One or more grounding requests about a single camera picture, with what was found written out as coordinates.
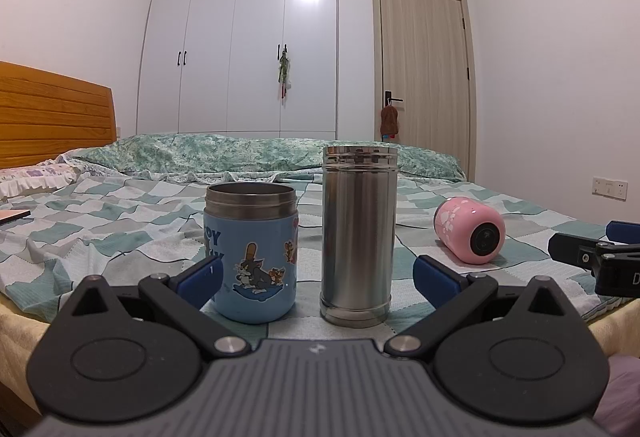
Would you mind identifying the green floral quilt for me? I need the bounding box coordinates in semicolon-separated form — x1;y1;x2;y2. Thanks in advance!
75;133;466;185

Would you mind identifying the white wall outlet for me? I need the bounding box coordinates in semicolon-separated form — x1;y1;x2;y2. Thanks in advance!
592;176;627;201

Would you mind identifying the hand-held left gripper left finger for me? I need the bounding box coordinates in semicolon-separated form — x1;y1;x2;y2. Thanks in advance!
57;257;252;362

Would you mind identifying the white wardrobe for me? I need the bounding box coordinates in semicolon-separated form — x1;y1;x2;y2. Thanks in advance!
136;0;338;140

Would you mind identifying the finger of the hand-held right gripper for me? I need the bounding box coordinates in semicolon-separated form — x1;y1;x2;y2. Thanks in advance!
605;219;640;246
547;232;615;270

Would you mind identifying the floral lace-edged pillow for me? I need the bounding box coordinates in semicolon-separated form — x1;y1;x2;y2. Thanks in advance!
0;162;83;202

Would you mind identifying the green hanging ornament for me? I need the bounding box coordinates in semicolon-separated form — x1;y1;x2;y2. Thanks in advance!
277;44;292;100

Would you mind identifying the wooden headboard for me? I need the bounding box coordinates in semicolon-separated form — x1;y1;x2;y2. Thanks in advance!
0;61;118;170

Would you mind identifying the yellow mattress cover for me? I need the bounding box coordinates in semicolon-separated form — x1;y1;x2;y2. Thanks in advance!
0;289;640;418

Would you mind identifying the blue cartoon print cup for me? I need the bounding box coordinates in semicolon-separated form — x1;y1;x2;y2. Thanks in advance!
202;183;300;324

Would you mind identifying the brown hanging cloth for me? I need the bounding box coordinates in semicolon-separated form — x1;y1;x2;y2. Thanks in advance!
380;104;401;141

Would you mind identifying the checkered green bed sheet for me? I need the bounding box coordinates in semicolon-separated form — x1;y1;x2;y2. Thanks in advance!
0;162;640;333

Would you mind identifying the tall stainless steel cup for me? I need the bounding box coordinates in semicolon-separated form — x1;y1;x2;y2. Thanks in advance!
320;144;399;329

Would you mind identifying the pink cup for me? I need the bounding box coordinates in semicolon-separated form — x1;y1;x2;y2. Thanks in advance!
433;197;507;265

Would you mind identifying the purple cloth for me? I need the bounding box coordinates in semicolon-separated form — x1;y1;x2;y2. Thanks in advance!
595;352;640;437

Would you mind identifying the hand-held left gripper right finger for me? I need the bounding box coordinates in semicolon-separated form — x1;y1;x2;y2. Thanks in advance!
382;254;583;361

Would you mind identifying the wooden door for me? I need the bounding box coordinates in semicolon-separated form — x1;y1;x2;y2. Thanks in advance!
372;0;476;180

